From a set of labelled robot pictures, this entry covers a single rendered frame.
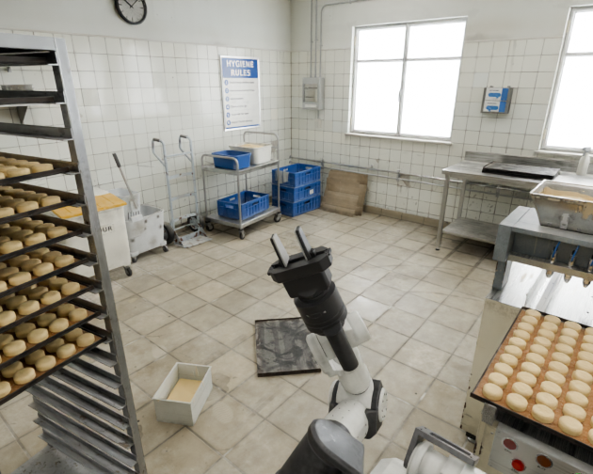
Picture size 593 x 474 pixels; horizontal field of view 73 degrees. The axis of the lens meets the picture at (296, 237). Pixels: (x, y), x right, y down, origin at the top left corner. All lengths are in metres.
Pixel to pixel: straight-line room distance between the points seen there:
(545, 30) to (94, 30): 4.20
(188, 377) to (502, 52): 4.20
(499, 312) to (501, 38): 3.49
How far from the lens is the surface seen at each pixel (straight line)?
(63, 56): 1.24
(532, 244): 1.91
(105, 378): 1.60
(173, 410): 2.40
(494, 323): 1.99
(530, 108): 4.87
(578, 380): 1.46
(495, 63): 4.95
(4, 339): 1.38
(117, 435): 1.78
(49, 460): 2.31
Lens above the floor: 1.72
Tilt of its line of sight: 21 degrees down
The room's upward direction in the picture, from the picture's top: straight up
